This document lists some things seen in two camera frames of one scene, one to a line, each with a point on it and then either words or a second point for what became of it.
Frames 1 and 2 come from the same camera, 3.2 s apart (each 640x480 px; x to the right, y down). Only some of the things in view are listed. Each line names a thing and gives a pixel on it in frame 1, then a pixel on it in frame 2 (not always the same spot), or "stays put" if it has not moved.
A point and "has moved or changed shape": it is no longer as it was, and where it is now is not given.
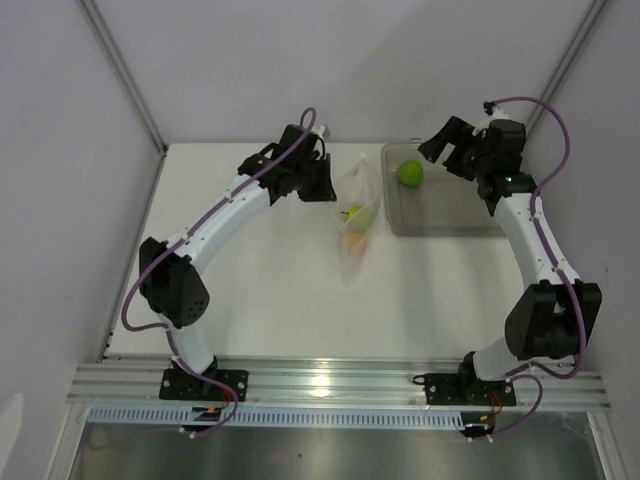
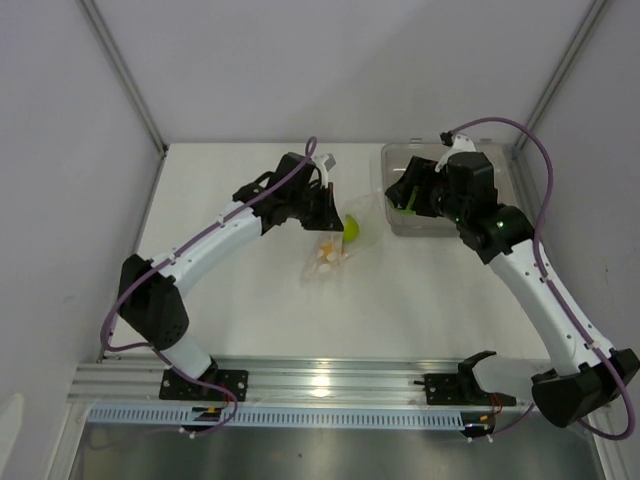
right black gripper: [453, 132] -> [417, 174]
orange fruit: [357, 242] -> [326, 249]
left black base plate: [186, 384] stays put
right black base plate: [465, 389] stays put
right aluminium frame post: [565, 62] stays put
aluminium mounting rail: [348, 382] stays put
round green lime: [411, 173] has moved or changed shape
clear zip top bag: [359, 190] -> [326, 254]
